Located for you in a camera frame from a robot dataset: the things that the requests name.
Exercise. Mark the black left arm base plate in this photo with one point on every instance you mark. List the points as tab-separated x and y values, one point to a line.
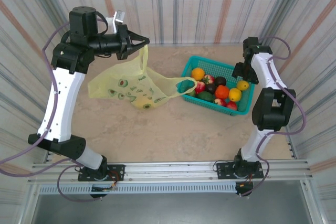
118	172

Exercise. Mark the aluminium mounting rail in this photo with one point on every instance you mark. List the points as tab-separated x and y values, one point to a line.
170	171

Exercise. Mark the black base clamp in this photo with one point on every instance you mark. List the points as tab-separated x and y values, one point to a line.
245	191
98	196

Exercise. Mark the teal plastic mesh basket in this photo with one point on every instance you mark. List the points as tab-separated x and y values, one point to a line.
218	67

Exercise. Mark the yellow avocado print plastic bag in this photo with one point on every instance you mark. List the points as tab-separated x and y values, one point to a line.
115	77

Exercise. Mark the dark brown fake avocado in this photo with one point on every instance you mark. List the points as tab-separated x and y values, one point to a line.
210	88

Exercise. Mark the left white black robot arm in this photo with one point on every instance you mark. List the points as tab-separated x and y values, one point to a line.
63	98

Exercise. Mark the yellow fake lemon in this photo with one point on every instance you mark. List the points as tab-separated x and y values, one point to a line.
242	85
235	94

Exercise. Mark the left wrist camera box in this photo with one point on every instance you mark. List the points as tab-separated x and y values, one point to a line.
118	20

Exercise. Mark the grey metal sheet panel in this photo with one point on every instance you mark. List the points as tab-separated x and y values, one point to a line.
170	211

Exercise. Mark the small red fake fruit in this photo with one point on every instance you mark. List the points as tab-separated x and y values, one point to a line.
231	105

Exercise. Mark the red fake apple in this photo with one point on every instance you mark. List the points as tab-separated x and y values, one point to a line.
200	86

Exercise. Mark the round fake orange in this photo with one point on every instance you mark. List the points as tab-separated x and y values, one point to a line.
198	74

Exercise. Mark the pink fake fruit green calyx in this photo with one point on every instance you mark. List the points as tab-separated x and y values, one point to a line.
208	79
219	101

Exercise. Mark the dark fake mangosteen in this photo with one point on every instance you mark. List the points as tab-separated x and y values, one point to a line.
220	80

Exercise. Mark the green fake avocado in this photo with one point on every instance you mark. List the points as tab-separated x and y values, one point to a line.
205	96
192	93

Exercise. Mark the red orange fake persimmon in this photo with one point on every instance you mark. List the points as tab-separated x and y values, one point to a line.
222	91

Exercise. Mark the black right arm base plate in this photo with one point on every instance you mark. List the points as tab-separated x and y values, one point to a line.
223	171

